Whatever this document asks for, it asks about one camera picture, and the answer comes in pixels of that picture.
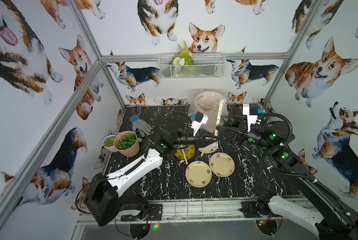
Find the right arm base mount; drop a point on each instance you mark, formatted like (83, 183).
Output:
(254, 209)

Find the dark yellow patterned plate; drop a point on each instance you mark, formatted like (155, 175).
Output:
(190, 152)

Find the cream plate front right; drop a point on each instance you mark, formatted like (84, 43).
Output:
(222, 164)

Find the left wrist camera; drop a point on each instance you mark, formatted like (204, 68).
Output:
(199, 119)

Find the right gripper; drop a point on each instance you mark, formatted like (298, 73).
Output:
(241, 136)

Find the aluminium front rail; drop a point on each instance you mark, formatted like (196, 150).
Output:
(204, 211)

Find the grey blue work glove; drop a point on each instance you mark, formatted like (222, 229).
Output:
(140, 126)

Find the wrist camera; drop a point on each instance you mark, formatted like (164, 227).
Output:
(199, 119)
(251, 112)

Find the artificial fern with flower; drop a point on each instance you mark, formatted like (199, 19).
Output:
(182, 58)

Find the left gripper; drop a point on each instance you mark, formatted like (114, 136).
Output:
(197, 140)

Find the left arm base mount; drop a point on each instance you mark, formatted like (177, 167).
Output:
(140, 212)

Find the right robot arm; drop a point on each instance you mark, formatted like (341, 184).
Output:
(333, 219)

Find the pink trash bin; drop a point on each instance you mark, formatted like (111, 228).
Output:
(207, 103)

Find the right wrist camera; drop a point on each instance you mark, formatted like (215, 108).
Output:
(251, 112)

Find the cream plate back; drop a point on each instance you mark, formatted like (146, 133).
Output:
(210, 148)

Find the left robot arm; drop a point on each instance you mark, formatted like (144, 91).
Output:
(103, 197)

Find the bare wooden chopsticks pair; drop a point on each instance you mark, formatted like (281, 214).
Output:
(184, 154)

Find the cream plate front left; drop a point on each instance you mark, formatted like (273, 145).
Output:
(198, 174)

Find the cream plate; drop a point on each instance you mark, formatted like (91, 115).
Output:
(210, 148)
(222, 164)
(198, 174)

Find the white wire wall basket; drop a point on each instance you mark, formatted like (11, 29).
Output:
(206, 66)

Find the brown pot green plant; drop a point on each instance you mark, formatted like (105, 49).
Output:
(127, 144)

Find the white pot green plant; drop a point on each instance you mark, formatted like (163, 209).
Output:
(108, 143)

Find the chopsticks pack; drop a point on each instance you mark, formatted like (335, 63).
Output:
(219, 114)

